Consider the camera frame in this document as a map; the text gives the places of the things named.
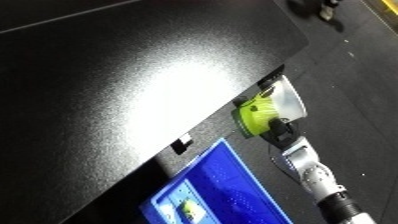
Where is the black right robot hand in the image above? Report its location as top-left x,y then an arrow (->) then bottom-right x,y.
257,74 -> 306,151

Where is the white paper cup green band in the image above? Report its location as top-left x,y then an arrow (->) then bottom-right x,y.
175,199 -> 207,221
230,74 -> 310,139

